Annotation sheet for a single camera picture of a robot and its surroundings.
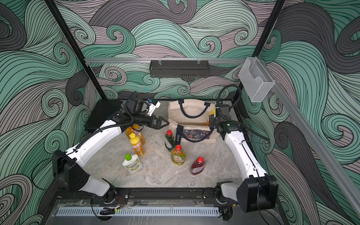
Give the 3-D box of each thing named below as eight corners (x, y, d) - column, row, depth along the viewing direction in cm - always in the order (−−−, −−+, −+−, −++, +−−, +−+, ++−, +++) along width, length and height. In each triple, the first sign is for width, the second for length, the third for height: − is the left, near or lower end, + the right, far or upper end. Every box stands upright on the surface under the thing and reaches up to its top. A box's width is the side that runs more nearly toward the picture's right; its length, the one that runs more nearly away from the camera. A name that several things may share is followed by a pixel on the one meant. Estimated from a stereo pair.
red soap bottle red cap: (191, 175, 82) (194, 163, 67) (190, 169, 85) (193, 156, 69) (200, 175, 82) (206, 163, 67) (200, 169, 85) (205, 156, 69)
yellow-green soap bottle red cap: (172, 165, 85) (171, 153, 72) (172, 157, 89) (171, 144, 75) (184, 165, 85) (185, 153, 72) (184, 157, 89) (185, 144, 75)
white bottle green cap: (130, 174, 83) (120, 163, 69) (132, 164, 86) (123, 153, 73) (141, 174, 83) (134, 163, 69) (142, 165, 86) (136, 153, 73)
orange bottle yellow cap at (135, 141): (138, 157, 89) (128, 139, 71) (139, 152, 92) (130, 133, 74) (144, 157, 89) (135, 139, 71) (145, 152, 92) (137, 133, 74)
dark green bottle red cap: (171, 154, 91) (170, 139, 76) (165, 147, 94) (163, 132, 79) (176, 150, 93) (176, 135, 78) (170, 144, 96) (169, 128, 81)
